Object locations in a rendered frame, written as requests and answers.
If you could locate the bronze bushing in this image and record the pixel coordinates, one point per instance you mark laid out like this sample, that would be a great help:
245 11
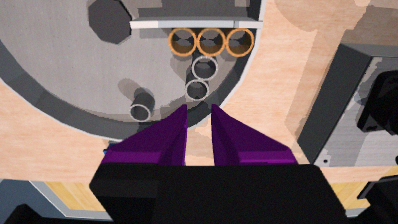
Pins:
242 49
213 50
182 50

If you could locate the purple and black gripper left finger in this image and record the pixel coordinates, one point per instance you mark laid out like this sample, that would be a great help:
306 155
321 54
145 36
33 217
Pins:
163 143

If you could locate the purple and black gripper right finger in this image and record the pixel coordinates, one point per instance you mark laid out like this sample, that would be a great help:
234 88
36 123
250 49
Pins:
235 143

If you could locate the grey metal ring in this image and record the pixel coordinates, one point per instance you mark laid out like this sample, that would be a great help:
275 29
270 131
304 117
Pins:
138 113
204 74
196 94

